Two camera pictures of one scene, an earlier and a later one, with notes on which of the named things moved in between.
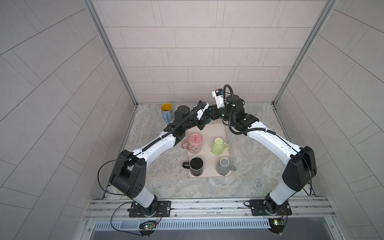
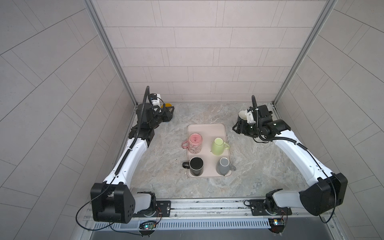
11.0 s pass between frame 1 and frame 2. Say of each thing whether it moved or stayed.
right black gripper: moved
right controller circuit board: stayed
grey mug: stayed
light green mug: stayed
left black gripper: moved
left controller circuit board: stayed
